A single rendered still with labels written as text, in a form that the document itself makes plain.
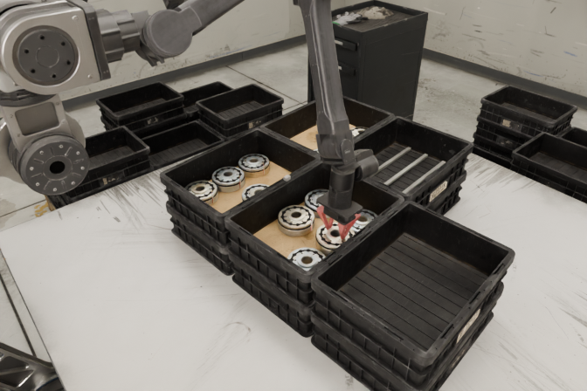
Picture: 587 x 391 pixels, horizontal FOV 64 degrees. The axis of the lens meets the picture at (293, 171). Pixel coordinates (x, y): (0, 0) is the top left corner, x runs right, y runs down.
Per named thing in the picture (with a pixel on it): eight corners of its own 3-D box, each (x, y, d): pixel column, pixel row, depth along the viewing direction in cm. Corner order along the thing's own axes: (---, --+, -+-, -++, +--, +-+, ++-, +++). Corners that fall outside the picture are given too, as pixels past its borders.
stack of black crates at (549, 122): (554, 177, 273) (579, 106, 248) (528, 197, 257) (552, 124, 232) (491, 150, 298) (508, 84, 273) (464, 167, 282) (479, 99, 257)
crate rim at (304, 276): (307, 285, 104) (307, 277, 103) (222, 225, 122) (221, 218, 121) (406, 205, 128) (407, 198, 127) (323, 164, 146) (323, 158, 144)
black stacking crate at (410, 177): (402, 231, 134) (407, 199, 127) (323, 189, 151) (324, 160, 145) (467, 174, 157) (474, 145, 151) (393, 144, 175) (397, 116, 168)
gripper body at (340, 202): (332, 195, 123) (334, 171, 119) (362, 213, 117) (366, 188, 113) (314, 205, 119) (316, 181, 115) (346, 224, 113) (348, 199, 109)
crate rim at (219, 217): (221, 225, 122) (220, 218, 121) (157, 181, 139) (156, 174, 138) (322, 164, 146) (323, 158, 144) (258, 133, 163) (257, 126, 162)
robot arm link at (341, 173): (326, 162, 111) (343, 173, 107) (347, 154, 115) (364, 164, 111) (324, 187, 115) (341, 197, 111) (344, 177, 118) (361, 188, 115)
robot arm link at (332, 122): (285, -25, 106) (315, -40, 98) (305, -25, 110) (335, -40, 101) (314, 160, 114) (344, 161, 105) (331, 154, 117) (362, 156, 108)
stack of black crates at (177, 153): (166, 222, 242) (155, 167, 223) (141, 196, 261) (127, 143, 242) (231, 192, 263) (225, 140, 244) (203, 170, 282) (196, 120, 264)
